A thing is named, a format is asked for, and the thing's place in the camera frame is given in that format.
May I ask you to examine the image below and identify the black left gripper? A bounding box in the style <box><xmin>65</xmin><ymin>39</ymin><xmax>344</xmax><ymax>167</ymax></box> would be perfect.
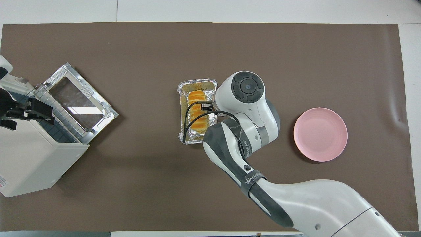
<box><xmin>0</xmin><ymin>89</ymin><xmax>55</xmax><ymax>131</ymax></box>

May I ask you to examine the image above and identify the golden bread loaf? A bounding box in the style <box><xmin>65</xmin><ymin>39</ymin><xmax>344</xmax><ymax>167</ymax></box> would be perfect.
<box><xmin>187</xmin><ymin>90</ymin><xmax>211</xmax><ymax>133</ymax></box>

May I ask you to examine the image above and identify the aluminium foil tray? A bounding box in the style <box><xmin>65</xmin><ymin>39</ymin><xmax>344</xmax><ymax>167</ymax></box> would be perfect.
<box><xmin>178</xmin><ymin>78</ymin><xmax>218</xmax><ymax>145</ymax></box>

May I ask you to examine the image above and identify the white toaster oven casing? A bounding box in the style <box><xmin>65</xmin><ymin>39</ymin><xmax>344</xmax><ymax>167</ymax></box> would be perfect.
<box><xmin>0</xmin><ymin>84</ymin><xmax>90</xmax><ymax>198</ymax></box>

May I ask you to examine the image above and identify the glass oven door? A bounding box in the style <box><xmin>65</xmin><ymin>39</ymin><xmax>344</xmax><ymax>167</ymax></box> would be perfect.
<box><xmin>43</xmin><ymin>62</ymin><xmax>119</xmax><ymax>144</ymax></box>

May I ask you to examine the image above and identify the pink round plate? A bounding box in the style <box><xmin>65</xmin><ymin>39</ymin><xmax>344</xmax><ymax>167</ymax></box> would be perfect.
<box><xmin>293</xmin><ymin>107</ymin><xmax>348</xmax><ymax>162</ymax></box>

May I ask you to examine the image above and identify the brown table mat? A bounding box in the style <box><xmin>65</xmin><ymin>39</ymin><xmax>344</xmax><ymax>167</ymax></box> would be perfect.
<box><xmin>0</xmin><ymin>22</ymin><xmax>420</xmax><ymax>232</ymax></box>

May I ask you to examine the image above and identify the metal oven wire rack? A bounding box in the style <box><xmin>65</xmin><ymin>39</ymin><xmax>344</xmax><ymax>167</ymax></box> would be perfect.
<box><xmin>33</xmin><ymin>84</ymin><xmax>92</xmax><ymax>144</ymax></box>

